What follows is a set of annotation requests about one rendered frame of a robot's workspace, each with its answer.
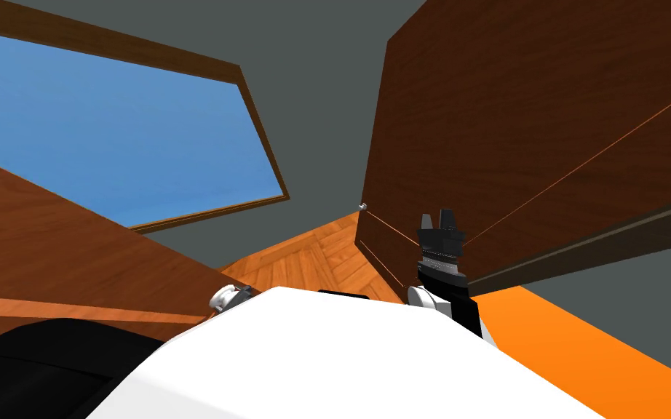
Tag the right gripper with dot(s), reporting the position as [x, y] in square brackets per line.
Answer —
[440, 240]

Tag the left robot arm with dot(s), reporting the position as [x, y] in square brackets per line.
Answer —
[33, 372]

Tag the dark brown wooden cupboard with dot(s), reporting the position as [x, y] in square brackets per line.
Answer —
[516, 134]

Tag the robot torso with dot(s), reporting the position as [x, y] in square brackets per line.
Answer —
[335, 361]

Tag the brown wooden cabinet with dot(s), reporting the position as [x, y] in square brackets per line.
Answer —
[79, 250]

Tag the window with brown frame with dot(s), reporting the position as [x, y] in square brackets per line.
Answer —
[108, 134]

